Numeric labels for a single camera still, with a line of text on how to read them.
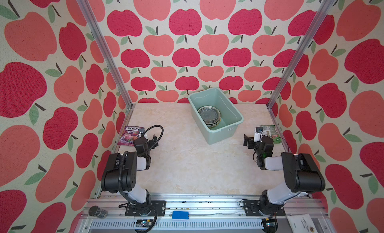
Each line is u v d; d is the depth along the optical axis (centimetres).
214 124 104
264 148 73
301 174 46
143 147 73
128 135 99
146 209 69
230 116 98
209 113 109
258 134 82
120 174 45
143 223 72
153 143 89
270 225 73
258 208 73
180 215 73
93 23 77
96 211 65
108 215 73
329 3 70
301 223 69
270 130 104
